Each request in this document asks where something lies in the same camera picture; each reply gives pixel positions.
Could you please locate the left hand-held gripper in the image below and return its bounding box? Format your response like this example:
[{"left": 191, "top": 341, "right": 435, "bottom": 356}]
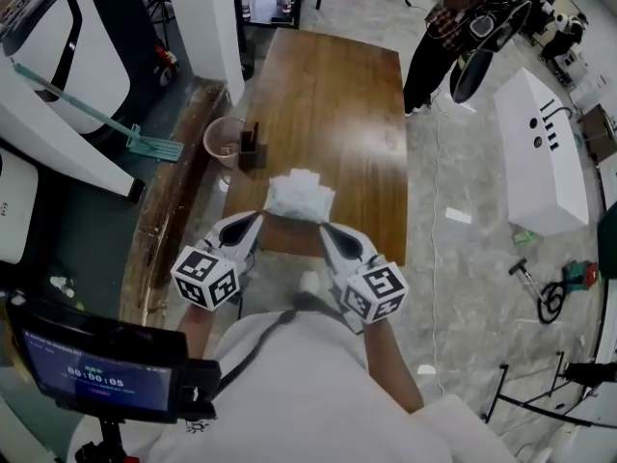
[{"left": 171, "top": 211, "right": 265, "bottom": 313}]

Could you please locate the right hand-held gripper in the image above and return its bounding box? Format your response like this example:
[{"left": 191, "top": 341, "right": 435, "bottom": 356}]
[{"left": 319, "top": 223, "right": 410, "bottom": 335}]

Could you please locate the white tissue packet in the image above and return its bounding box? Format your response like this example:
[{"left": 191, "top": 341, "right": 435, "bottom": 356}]
[{"left": 264, "top": 176, "right": 337, "bottom": 224}]

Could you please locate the white cloth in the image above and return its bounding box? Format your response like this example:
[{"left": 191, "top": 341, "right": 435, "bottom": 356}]
[{"left": 287, "top": 167, "right": 322, "bottom": 188}]

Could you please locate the person's left forearm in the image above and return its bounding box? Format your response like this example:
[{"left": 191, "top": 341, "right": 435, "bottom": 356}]
[{"left": 176, "top": 303, "right": 217, "bottom": 357}]

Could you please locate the person's right forearm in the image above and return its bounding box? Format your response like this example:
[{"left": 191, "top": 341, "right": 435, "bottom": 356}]
[{"left": 361, "top": 323, "right": 426, "bottom": 415}]

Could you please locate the brown wooden desk holder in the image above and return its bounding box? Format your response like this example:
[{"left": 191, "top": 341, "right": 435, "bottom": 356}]
[{"left": 238, "top": 122, "right": 269, "bottom": 171}]

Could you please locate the pink mesh wastebasket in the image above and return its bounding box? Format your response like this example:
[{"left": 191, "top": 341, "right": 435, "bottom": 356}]
[{"left": 202, "top": 116, "right": 246, "bottom": 171}]

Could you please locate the teal flat mop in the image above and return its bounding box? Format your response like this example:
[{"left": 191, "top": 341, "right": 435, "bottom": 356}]
[{"left": 13, "top": 62, "right": 186, "bottom": 164}]

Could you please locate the wooden table with metal legs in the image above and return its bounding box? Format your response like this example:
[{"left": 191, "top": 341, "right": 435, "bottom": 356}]
[{"left": 222, "top": 27, "right": 409, "bottom": 267}]

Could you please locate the person's white shirt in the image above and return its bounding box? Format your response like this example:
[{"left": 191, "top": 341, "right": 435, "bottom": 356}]
[{"left": 66, "top": 306, "right": 523, "bottom": 463}]

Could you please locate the small red black device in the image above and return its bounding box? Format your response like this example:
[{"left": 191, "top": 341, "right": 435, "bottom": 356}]
[{"left": 153, "top": 44, "right": 181, "bottom": 87}]

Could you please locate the black monitor screen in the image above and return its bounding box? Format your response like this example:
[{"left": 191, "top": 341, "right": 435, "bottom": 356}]
[{"left": 6, "top": 295, "right": 190, "bottom": 424}]

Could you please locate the long white counter block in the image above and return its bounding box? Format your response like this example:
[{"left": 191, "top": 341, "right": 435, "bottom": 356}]
[{"left": 493, "top": 67, "right": 591, "bottom": 238}]

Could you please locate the large white curved machine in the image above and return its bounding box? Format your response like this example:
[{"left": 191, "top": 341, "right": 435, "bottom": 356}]
[{"left": 0, "top": 50, "right": 147, "bottom": 205}]

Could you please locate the white and grey machine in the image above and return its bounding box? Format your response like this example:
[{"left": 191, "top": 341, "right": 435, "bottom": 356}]
[{"left": 0, "top": 0, "right": 161, "bottom": 137}]

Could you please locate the white appliance with black trim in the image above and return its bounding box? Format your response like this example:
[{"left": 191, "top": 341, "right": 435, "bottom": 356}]
[{"left": 0, "top": 146, "right": 40, "bottom": 265}]

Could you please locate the green red vacuum cleaner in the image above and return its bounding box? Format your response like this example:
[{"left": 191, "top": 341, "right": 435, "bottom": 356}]
[{"left": 507, "top": 257, "right": 602, "bottom": 325}]

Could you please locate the black monitor stand pole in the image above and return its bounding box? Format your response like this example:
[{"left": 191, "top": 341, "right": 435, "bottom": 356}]
[{"left": 73, "top": 417, "right": 142, "bottom": 463}]

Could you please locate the dark green board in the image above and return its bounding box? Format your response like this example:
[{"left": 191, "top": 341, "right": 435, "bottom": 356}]
[{"left": 596, "top": 208, "right": 617, "bottom": 289}]

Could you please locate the brown low cabinet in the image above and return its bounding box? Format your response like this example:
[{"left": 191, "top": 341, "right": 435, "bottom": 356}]
[{"left": 579, "top": 102, "right": 617, "bottom": 164}]

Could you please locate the black shoulder strap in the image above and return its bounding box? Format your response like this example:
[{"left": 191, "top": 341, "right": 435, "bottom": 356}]
[{"left": 219, "top": 309, "right": 348, "bottom": 395}]

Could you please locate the black monitor mount clamp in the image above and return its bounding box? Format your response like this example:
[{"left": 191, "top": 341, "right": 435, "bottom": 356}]
[{"left": 180, "top": 358, "right": 224, "bottom": 422}]

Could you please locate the black metal stand frame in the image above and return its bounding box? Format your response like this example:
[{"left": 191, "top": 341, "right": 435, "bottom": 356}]
[{"left": 481, "top": 349, "right": 617, "bottom": 426}]

